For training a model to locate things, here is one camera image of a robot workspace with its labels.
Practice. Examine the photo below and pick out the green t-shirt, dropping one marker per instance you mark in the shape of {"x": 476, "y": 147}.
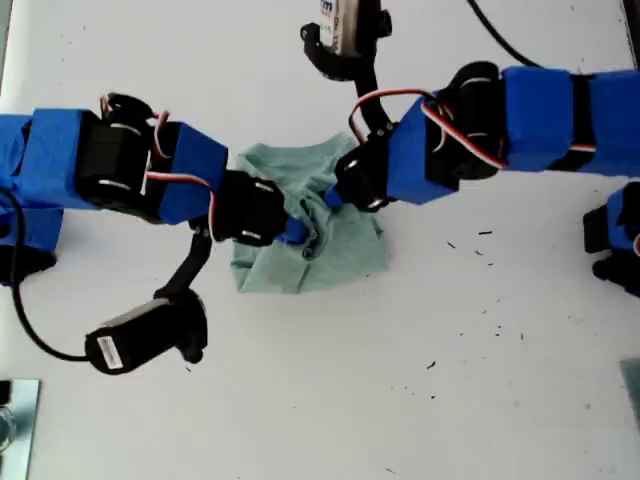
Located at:
{"x": 345, "y": 250}

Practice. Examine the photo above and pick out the black camera stalk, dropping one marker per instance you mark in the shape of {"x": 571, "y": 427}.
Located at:
{"x": 187, "y": 265}
{"x": 372, "y": 105}

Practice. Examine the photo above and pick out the black camera box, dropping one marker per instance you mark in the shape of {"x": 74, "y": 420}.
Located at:
{"x": 135, "y": 335}
{"x": 345, "y": 30}

